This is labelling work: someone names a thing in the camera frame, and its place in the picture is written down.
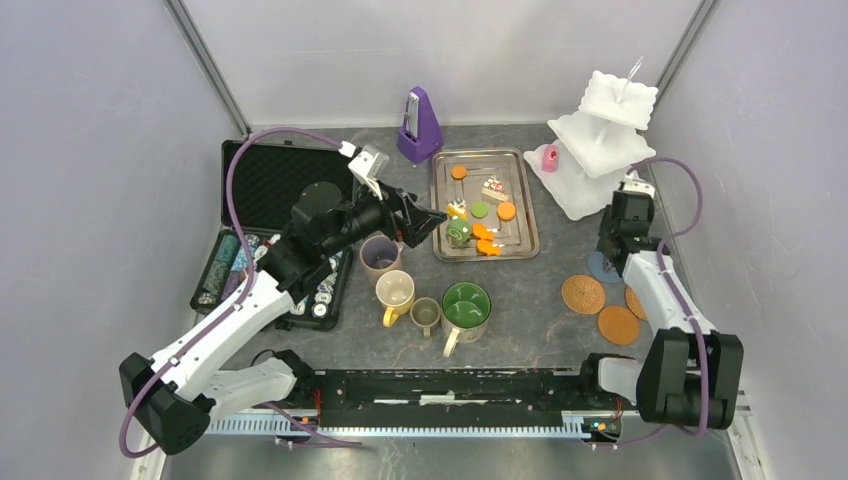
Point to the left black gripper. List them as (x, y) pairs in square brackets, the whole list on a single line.
[(414, 224)]

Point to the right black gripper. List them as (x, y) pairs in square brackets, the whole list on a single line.
[(603, 226)]

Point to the green swirl roll cake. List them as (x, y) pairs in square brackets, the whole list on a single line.
[(458, 232)]

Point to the layered strawberry cake slice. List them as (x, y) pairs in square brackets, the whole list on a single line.
[(493, 190)]

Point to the pink cake piece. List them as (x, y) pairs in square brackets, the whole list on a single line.
[(549, 159)]

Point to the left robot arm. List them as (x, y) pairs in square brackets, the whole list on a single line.
[(225, 338)]

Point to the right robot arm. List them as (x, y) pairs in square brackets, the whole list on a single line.
[(690, 376)]

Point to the blue smiley coaster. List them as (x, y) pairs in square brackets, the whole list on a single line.
[(602, 269)]

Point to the yellow cake slice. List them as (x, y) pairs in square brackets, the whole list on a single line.
[(456, 209)]

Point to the pink mug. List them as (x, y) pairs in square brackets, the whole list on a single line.
[(379, 254)]

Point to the small orange macaron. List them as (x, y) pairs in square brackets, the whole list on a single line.
[(458, 172)]

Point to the green macaron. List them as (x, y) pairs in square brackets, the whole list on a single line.
[(480, 210)]

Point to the upper orange fish cake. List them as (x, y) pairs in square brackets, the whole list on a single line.
[(480, 232)]

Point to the orange fish cake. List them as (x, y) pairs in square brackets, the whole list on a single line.
[(480, 232), (487, 248)]

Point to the purple metronome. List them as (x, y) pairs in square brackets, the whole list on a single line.
[(420, 135)]

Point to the woven coaster far right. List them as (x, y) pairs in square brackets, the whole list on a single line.
[(634, 305)]

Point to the woven brown coaster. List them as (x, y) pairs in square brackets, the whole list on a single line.
[(583, 294)]

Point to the lower orange fish cake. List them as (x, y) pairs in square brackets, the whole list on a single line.
[(487, 248)]

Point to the white three-tier cake stand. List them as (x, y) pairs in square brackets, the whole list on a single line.
[(598, 144)]

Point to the orange round coaster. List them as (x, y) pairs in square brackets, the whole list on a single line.
[(618, 325)]

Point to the orange sandwich cookie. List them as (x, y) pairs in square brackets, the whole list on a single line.
[(506, 211)]

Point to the small grey-green mug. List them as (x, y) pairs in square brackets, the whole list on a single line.
[(426, 314)]

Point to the steel serving tray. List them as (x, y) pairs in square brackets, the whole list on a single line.
[(518, 239)]

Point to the green interior mushroom mug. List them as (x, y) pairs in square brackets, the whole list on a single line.
[(466, 307)]

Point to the black poker chip case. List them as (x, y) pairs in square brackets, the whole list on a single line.
[(268, 181)]

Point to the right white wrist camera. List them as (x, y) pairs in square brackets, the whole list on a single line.
[(633, 183)]

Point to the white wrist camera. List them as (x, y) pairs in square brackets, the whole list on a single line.
[(365, 164), (633, 183)]

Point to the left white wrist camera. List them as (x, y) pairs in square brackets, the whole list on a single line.
[(365, 164)]

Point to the cream yellow-handled mug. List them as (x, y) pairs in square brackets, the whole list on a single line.
[(395, 291)]

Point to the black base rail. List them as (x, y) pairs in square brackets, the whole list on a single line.
[(443, 398)]

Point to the white cable duct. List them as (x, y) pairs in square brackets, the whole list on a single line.
[(434, 402)]

